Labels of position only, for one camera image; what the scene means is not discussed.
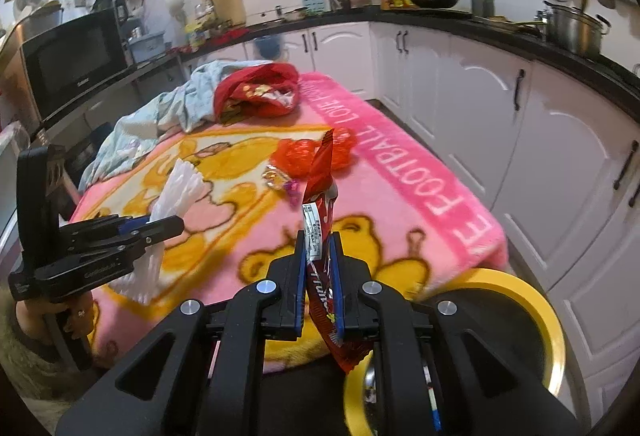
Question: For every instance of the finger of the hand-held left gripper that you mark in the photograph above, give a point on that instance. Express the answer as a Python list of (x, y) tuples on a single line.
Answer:
[(145, 233), (100, 226)]

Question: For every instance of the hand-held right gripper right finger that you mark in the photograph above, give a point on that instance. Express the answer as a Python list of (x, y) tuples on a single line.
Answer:
[(337, 288)]

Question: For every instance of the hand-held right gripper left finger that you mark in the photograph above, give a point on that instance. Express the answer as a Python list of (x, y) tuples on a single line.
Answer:
[(300, 288)]

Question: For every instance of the white pleated plastic wrapper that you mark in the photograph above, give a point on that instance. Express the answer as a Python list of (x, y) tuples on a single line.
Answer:
[(180, 191)]

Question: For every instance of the red snack packet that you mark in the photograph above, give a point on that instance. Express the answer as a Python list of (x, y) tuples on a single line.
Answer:
[(320, 196)]

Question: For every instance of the yellow trash bin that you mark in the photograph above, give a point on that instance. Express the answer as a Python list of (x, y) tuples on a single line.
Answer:
[(520, 296)]

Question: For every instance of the person's left forearm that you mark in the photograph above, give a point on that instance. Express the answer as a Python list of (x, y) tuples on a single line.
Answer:
[(30, 376)]

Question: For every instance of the person's left hand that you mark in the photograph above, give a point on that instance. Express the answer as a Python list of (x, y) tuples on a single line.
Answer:
[(82, 322)]

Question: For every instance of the light blue cloth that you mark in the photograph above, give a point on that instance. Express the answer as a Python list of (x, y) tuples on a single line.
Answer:
[(150, 126)]

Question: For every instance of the small shiny candy wrapper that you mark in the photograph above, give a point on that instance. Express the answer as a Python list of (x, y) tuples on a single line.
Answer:
[(280, 181)]

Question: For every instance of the pink printed blanket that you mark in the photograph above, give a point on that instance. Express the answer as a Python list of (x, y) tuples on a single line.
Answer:
[(400, 176)]

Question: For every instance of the black microwave oven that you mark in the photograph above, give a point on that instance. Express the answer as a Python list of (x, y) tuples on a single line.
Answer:
[(75, 61)]

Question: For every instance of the red cloth bag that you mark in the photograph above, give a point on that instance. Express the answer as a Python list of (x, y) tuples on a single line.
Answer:
[(250, 81)]

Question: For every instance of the blue plastic container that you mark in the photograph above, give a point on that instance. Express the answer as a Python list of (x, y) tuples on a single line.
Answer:
[(147, 46)]

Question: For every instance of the large steel stockpot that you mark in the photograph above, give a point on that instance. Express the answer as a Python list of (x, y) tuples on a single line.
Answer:
[(40, 24)]

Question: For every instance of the red cloth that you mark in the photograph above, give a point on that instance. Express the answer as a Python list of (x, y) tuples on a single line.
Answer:
[(225, 37)]

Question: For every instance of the black kettle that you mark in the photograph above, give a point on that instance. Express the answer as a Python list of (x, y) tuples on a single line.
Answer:
[(112, 5)]

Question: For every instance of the blue plastic bucket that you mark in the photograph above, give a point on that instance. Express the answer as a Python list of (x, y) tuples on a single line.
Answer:
[(269, 49)]

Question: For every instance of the white lower kitchen cabinets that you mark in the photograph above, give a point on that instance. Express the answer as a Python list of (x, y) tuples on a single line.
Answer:
[(550, 156)]

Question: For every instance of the small steel saucepan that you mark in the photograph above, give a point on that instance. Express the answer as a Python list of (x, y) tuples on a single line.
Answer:
[(292, 14)]

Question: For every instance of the light blue utensil holder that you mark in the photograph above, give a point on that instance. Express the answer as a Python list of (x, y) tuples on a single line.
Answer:
[(315, 1)]

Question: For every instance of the black kitchen countertop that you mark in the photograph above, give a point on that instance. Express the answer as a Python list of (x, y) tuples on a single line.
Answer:
[(500, 41)]

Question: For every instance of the shallow metal plate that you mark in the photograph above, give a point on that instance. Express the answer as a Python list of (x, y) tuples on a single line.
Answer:
[(515, 25)]

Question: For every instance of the steel canister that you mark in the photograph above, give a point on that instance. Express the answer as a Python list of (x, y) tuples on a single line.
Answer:
[(482, 5)]

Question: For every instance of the large steel pot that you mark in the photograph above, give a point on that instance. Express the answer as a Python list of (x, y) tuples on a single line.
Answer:
[(575, 31)]

